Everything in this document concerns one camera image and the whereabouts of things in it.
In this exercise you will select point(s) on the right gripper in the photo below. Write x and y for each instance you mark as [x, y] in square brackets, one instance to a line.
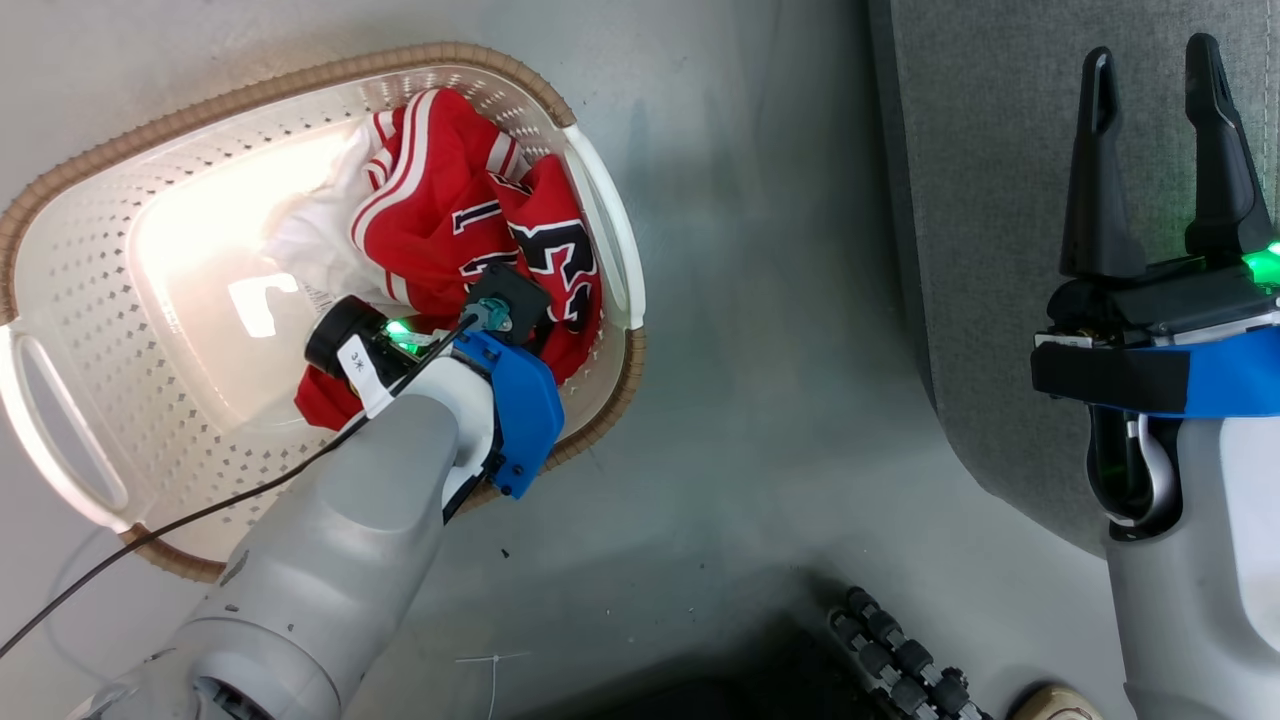
[1170, 300]

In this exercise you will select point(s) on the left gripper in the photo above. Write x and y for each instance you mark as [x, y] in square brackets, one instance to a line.
[340, 335]

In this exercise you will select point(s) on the red basketball jersey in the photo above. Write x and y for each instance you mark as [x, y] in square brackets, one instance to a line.
[430, 210]

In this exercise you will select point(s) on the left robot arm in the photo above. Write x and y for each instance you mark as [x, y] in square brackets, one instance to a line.
[340, 550]

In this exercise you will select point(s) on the grey fabric surface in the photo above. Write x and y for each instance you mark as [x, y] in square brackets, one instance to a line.
[1000, 250]

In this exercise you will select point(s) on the white garment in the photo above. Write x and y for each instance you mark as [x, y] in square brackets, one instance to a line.
[320, 240]

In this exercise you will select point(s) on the cream perforated laundry basket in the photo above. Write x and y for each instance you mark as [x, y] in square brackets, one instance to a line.
[120, 300]

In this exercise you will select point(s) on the beige rounded object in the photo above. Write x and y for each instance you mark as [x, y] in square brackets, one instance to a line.
[1055, 704]

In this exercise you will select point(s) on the black roller base wheel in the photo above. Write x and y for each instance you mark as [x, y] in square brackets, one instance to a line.
[900, 655]

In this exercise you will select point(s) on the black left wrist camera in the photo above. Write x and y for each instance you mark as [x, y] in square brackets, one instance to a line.
[515, 295]

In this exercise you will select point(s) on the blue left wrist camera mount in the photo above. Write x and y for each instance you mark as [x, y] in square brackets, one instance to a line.
[525, 410]

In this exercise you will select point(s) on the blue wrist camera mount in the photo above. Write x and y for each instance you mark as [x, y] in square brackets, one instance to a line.
[1230, 375]
[525, 410]

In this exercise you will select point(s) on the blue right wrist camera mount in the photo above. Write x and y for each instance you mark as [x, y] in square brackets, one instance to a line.
[1230, 375]

